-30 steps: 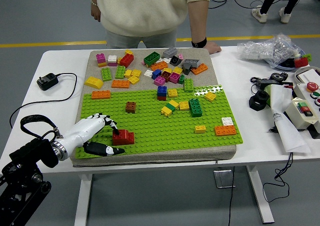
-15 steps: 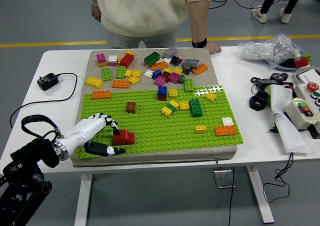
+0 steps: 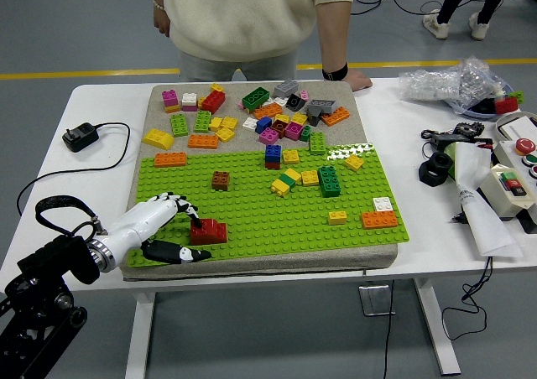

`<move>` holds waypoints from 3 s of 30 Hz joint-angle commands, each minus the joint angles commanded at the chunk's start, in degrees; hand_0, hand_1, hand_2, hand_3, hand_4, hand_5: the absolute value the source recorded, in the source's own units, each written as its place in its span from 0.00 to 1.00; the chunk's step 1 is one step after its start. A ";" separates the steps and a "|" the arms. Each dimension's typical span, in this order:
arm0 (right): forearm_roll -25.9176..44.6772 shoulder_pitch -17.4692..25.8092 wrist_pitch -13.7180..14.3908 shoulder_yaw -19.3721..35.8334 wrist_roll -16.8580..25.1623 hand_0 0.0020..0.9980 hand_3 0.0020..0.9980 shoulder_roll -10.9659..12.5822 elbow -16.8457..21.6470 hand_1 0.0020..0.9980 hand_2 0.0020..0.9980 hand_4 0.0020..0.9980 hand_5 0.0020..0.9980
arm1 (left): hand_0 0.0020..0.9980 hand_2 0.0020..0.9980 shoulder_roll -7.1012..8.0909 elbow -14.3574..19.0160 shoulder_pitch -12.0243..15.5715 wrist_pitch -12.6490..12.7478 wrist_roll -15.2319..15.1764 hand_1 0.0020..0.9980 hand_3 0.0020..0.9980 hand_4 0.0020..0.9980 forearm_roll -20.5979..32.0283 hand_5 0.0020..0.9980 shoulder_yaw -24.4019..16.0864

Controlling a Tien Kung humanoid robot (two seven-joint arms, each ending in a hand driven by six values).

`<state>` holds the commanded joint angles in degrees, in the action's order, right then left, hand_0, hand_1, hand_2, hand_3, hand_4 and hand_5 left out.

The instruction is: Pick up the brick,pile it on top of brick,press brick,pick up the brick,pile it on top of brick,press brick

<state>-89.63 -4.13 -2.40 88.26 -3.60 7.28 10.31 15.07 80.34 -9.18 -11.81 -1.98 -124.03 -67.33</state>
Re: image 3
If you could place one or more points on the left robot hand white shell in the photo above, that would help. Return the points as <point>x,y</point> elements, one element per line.
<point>142,224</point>

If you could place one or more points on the person's right hand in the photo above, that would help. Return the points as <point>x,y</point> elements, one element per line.
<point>162,20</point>

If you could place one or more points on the person's left hand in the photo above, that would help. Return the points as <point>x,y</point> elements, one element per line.
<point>361,81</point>

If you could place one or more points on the red curved brick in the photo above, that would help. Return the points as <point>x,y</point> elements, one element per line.
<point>208,227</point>

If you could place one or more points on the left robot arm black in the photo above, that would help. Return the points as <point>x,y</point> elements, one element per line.
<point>54,257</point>

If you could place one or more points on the person's left forearm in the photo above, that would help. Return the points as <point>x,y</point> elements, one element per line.
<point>332,35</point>

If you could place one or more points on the orange long brick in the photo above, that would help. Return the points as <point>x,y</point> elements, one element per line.
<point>335,117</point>
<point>170,160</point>
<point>379,220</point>
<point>203,142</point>
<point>268,111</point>

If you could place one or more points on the grey slope brick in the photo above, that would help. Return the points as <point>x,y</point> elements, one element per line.
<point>321,104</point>

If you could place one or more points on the dark grey brick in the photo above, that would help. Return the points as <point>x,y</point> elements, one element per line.
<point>314,119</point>

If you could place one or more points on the black slope brick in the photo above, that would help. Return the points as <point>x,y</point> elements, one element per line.
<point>295,102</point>

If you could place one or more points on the light green brick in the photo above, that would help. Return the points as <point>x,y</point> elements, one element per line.
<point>203,122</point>
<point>517,97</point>
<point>318,143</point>
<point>179,126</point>

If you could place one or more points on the small dark green brick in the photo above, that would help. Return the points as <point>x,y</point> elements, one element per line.
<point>305,134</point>

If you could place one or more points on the small white brick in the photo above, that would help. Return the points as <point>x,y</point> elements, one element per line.
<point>280,101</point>

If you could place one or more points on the magenta brick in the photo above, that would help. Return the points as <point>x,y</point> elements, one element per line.
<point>269,136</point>
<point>293,131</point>

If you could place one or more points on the yellow curved brick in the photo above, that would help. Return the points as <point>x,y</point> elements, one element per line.
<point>157,138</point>

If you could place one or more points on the small yellow brick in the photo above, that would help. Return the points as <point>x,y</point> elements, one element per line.
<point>337,218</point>
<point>217,88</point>

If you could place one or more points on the brown brick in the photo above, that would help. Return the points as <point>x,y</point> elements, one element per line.
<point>220,180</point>

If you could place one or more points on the yellow flat brick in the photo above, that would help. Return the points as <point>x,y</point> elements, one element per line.
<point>172,110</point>

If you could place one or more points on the pink flat brick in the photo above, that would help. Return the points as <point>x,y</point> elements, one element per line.
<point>190,107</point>

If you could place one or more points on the dark red brick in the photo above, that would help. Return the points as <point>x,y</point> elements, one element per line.
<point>279,129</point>

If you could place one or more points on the red long brick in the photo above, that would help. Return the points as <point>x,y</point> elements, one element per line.
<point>214,102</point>

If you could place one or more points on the dark green tall brick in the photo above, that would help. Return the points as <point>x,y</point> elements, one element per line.
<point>330,183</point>

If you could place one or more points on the dark green long brick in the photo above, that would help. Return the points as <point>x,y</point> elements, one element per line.
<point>256,99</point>

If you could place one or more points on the blue brick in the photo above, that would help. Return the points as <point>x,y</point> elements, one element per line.
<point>263,125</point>
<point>273,153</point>

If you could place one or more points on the green thin brick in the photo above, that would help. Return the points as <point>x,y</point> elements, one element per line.
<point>289,180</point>

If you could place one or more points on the red thin brick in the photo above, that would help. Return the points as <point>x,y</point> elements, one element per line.
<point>272,166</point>

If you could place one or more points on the black wristwatch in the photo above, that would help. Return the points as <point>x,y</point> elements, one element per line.
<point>335,73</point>

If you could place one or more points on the clear bubble wrap bag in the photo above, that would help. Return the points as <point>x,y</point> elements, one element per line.
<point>445,84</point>

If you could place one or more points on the black power adapter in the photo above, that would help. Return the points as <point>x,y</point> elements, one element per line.
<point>445,138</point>

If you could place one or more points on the large black nut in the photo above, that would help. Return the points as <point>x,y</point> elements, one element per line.
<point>426,174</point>

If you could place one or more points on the white table leg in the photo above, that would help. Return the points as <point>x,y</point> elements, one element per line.
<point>436,333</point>
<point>141,337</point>

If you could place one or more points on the black gear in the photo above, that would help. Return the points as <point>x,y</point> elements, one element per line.
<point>468,128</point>

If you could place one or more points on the green studded baseplate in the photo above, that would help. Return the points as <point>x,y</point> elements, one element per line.
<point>261,229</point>

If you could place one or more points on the green sheet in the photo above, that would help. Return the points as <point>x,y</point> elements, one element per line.
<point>451,161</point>

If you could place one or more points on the blue-rimmed bowl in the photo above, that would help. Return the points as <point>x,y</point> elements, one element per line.
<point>478,113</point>

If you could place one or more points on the white rounded device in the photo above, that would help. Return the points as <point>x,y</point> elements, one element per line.
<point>518,126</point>

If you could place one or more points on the control box with red button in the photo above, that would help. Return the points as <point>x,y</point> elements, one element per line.
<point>510,151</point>

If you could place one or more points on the small black plug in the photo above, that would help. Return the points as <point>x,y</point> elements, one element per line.
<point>457,219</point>

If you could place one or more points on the white paper sheet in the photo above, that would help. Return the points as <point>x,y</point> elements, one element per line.
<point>483,211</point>

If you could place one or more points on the black wall plug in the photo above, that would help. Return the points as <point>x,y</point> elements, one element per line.
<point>80,136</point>

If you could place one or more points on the white switch box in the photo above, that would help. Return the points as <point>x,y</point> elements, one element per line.
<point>495,190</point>

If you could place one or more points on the metal bracket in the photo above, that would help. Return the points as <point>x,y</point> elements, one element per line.
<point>376,299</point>

